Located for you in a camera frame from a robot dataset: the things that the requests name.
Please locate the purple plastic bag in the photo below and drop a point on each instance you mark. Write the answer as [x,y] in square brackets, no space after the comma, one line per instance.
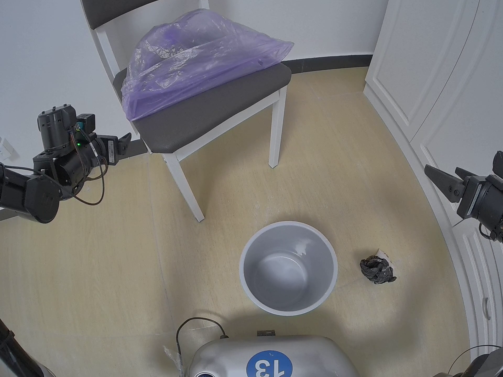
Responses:
[188,61]

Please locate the white trash bin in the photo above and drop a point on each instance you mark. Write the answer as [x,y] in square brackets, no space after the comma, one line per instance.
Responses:
[289,273]

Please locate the black plastic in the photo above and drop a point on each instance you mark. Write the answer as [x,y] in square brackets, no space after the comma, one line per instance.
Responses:
[375,270]

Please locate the white wardrobe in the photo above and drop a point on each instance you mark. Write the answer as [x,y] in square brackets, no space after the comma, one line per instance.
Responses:
[440,53]

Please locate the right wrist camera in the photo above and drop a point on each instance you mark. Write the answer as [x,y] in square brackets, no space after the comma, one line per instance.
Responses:
[498,163]

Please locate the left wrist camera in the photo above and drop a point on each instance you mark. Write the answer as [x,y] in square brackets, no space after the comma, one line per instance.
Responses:
[86,122]

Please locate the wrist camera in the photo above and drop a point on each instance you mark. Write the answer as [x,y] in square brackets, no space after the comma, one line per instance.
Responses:
[86,122]
[498,163]

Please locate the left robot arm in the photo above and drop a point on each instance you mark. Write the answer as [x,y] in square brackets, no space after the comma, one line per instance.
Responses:
[35,194]

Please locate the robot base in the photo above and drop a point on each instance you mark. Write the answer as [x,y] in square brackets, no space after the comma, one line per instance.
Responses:
[275,355]

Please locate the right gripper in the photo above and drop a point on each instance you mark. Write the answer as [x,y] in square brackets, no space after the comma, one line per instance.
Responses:
[477,198]

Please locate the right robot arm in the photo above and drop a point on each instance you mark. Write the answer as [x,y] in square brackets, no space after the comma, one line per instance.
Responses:
[491,367]

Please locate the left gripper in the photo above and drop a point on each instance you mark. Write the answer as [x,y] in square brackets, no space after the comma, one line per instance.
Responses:
[103,147]

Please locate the crumpled white paper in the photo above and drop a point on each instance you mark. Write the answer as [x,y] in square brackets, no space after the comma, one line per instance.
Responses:
[383,254]

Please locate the white chair grey seat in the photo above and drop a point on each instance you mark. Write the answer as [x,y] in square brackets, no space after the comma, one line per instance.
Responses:
[177,132]

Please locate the white wall socket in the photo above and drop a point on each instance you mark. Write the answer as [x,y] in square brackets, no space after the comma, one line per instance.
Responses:
[7,149]

